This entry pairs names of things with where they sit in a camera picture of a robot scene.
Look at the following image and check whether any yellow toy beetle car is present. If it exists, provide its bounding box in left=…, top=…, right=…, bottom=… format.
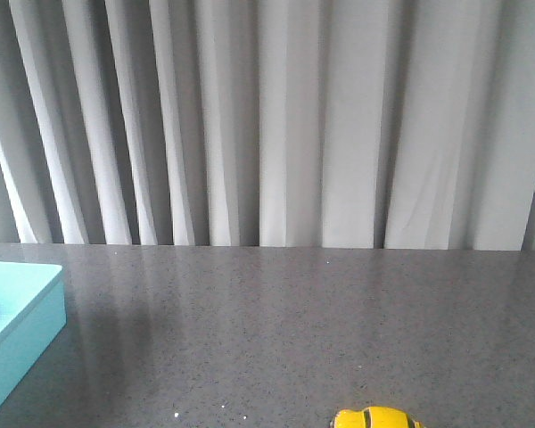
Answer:
left=330, top=406, right=424, bottom=428

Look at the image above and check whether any light blue box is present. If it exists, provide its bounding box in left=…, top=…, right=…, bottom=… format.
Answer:
left=0, top=261, right=67, bottom=407

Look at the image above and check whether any grey pleated curtain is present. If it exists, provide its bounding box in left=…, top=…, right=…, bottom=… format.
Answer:
left=0, top=1, right=535, bottom=251

